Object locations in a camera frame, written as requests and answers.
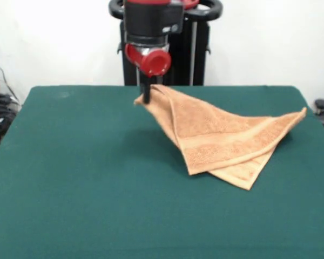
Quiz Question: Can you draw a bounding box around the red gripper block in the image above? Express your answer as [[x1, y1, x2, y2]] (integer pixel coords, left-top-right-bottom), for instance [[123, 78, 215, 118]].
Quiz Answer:
[[124, 43, 171, 104]]

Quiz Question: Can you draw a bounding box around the orange terry towel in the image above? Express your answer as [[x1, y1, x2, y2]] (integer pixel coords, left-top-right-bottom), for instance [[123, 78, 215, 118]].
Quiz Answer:
[[133, 84, 308, 192]]

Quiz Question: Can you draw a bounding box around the dark green table cloth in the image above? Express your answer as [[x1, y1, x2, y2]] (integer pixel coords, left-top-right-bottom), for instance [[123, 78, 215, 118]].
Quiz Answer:
[[0, 85, 324, 259]]

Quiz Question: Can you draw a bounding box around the black robot pedestal with handle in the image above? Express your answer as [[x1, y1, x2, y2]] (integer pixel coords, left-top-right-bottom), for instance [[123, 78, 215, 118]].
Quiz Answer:
[[109, 0, 224, 86]]

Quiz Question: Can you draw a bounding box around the thin grey wall cable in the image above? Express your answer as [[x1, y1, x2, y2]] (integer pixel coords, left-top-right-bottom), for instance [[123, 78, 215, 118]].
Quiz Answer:
[[0, 51, 19, 102]]

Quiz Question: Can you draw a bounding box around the black cable bundle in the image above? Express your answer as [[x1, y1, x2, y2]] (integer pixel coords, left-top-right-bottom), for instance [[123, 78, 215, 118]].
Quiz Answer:
[[0, 93, 22, 146]]

